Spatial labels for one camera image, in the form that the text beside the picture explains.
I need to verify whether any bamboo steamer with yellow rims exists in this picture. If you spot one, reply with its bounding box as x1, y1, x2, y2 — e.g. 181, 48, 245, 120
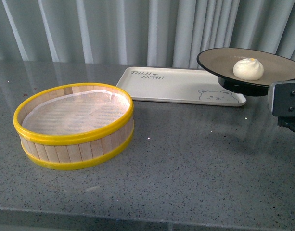
13, 83, 134, 170

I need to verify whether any white steamer liner paper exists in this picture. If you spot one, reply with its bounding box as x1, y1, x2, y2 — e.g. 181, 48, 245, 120
22, 90, 130, 135

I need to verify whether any brown plate with black rim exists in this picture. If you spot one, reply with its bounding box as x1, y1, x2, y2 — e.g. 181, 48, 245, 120
197, 48, 295, 96

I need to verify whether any grey camera mount block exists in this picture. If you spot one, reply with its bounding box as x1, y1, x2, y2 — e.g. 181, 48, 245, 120
268, 80, 295, 117

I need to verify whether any white steamed bun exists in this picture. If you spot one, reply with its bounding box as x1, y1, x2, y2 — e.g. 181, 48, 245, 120
233, 58, 264, 81

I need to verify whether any black cable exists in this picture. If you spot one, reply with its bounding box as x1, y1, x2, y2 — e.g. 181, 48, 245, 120
277, 116, 295, 139

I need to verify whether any cream bear tray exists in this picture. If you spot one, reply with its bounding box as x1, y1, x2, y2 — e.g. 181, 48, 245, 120
116, 67, 246, 107

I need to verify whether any grey pleated curtain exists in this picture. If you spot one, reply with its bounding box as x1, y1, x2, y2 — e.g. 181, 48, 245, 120
0, 0, 295, 68

